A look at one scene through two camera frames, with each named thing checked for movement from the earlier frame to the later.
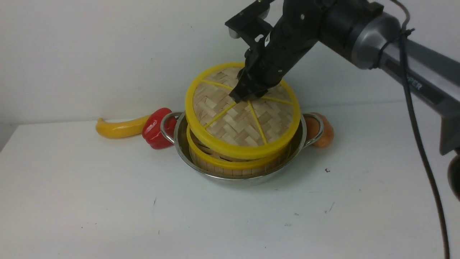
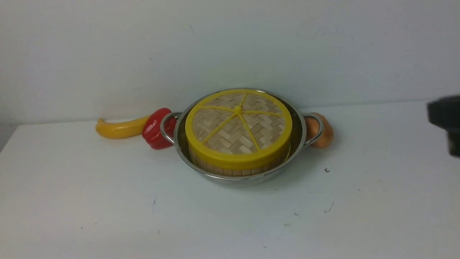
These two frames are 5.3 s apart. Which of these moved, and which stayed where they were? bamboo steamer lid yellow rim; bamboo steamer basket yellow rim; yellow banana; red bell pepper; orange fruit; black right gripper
Moved: bamboo steamer lid yellow rim; bamboo steamer basket yellow rim; black right gripper
Stayed: yellow banana; red bell pepper; orange fruit
